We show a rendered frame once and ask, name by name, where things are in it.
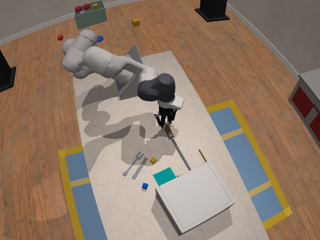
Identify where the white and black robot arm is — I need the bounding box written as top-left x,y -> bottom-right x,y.
62,29 -> 184,110

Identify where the steel hook with wooden handle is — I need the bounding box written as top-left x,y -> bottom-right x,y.
164,122 -> 192,171

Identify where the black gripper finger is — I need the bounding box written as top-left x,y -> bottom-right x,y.
154,112 -> 167,132
167,109 -> 177,129

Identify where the small blue cube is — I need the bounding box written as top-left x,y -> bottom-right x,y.
142,183 -> 148,190

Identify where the teal square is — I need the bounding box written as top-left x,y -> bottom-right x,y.
153,167 -> 176,186

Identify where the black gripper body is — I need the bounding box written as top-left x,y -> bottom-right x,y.
158,106 -> 174,117

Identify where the yellow block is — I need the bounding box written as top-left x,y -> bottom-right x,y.
150,157 -> 157,164

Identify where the grey flat bar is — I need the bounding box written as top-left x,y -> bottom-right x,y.
132,157 -> 148,180

